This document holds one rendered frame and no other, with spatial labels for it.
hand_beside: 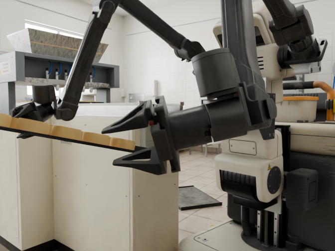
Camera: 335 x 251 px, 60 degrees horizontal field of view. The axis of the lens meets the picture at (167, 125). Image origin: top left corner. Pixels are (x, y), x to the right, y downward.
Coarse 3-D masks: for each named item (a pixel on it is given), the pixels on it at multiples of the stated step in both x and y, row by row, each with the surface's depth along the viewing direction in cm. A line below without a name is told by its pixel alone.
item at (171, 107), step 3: (180, 102) 146; (183, 102) 148; (168, 105) 151; (171, 105) 150; (174, 105) 149; (177, 105) 147; (180, 105) 146; (183, 105) 148; (168, 108) 151; (171, 108) 150; (174, 108) 149; (177, 108) 148; (180, 108) 147; (168, 111) 151; (171, 111) 150; (174, 111) 149
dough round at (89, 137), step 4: (84, 132) 52; (88, 132) 52; (92, 132) 51; (84, 136) 52; (88, 136) 51; (92, 136) 51; (96, 136) 51; (100, 136) 51; (104, 136) 52; (108, 136) 53; (84, 140) 52; (88, 140) 51; (92, 140) 51; (96, 140) 51; (100, 140) 52; (104, 140) 52; (108, 140) 53; (104, 144) 52; (108, 144) 53
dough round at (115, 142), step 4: (112, 140) 56; (116, 140) 55; (120, 140) 55; (124, 140) 55; (128, 140) 56; (132, 140) 56; (112, 144) 56; (116, 144) 55; (120, 144) 55; (124, 144) 55; (128, 144) 56; (132, 144) 56; (124, 148) 55; (128, 148) 56; (132, 148) 56
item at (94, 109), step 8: (80, 104) 152; (88, 104) 147; (96, 104) 143; (104, 104) 139; (112, 104) 135; (120, 104) 132; (128, 104) 128; (136, 104) 125; (80, 112) 152; (88, 112) 148; (96, 112) 144; (104, 112) 140; (112, 112) 136; (120, 112) 132; (128, 112) 129
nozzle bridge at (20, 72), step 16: (0, 64) 166; (16, 64) 154; (32, 64) 169; (48, 64) 177; (64, 64) 185; (96, 64) 193; (0, 80) 167; (16, 80) 155; (32, 80) 165; (48, 80) 172; (64, 80) 180; (96, 80) 204; (112, 80) 207; (0, 96) 168; (0, 112) 169
